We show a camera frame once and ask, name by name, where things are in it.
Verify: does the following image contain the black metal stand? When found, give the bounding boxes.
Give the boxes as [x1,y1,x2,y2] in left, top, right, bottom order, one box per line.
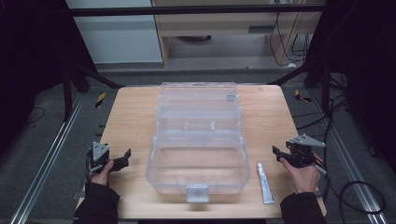
[266,57,332,117]
[61,61,126,123]

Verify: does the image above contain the white cabinet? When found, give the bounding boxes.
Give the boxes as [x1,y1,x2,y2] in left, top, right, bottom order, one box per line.
[64,0,164,65]

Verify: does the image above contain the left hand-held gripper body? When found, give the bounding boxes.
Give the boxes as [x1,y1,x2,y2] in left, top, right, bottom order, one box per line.
[87,141,115,173]

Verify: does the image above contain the aluminium floor rail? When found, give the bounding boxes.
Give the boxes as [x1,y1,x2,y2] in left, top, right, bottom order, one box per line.
[9,92,86,224]
[310,89,389,224]

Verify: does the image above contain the light wooden desk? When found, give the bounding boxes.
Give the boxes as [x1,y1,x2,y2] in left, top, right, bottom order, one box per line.
[150,0,326,67]

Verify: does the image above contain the dark curtain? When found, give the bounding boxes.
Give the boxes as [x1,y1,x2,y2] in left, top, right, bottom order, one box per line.
[0,0,98,157]
[303,0,396,175]

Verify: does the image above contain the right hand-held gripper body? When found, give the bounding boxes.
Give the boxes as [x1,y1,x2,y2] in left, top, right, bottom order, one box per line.
[284,133,328,175]

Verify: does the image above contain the person's left hand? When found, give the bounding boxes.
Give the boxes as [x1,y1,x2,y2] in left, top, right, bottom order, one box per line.
[88,160,115,187]

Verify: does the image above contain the black and yellow tape marker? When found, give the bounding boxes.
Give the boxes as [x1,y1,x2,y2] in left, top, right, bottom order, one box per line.
[94,91,107,109]
[293,89,313,104]

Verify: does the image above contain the thin black floor cable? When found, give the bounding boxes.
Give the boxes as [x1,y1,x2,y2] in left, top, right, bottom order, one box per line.
[25,106,47,126]

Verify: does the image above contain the clear plastic storage box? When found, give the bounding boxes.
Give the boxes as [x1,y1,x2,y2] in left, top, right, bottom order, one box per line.
[145,81,252,204]

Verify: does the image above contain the black horizontal bar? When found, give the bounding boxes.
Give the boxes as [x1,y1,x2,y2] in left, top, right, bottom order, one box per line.
[68,4,326,18]

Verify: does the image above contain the person's right hand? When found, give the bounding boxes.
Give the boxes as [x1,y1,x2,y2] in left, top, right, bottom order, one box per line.
[278,153,322,194]

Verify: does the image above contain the black cable loop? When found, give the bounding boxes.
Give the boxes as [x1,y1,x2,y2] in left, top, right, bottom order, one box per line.
[321,157,388,217]

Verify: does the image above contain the black hanging cables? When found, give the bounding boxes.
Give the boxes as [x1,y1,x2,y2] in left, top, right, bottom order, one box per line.
[268,11,314,67]

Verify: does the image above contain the white tube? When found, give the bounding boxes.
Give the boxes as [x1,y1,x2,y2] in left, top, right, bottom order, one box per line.
[256,161,276,205]

